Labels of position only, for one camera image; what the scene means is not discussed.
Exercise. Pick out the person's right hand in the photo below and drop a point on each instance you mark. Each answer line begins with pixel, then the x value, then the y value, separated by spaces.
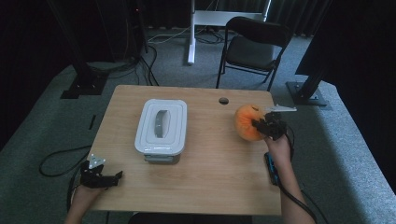
pixel 280 151

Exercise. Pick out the dark equipment rack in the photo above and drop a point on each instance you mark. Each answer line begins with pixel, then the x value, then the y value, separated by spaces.
pixel 124 28

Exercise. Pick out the person's left hand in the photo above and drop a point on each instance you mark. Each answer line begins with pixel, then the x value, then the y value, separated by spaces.
pixel 85 197

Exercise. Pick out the person's dark clothing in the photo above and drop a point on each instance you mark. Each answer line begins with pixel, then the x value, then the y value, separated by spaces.
pixel 186 219

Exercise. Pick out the small dark table knob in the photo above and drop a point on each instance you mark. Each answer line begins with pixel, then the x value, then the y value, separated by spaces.
pixel 223 100

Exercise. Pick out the black metal stand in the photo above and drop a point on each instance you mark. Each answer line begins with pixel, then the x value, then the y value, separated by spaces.
pixel 84 84
pixel 306 91

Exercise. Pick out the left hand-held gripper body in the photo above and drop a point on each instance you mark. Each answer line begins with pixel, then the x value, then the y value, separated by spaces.
pixel 91 177

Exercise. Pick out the black folding chair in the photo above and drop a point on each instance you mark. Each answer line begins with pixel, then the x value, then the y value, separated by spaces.
pixel 249 49

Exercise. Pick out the blue toy car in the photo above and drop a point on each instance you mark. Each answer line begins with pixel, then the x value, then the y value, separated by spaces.
pixel 271 169

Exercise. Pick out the orange plush toy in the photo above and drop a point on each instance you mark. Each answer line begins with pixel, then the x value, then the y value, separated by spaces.
pixel 244 121

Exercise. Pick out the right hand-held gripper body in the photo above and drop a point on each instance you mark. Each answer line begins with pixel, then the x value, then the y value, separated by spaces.
pixel 275 126

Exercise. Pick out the white desk frame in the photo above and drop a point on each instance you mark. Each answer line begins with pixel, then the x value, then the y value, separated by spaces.
pixel 214 17

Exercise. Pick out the small black floor strip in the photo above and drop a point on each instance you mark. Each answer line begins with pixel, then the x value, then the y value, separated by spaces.
pixel 92 122

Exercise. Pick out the clear brown storage box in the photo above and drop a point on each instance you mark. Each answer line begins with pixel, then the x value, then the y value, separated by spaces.
pixel 162 158

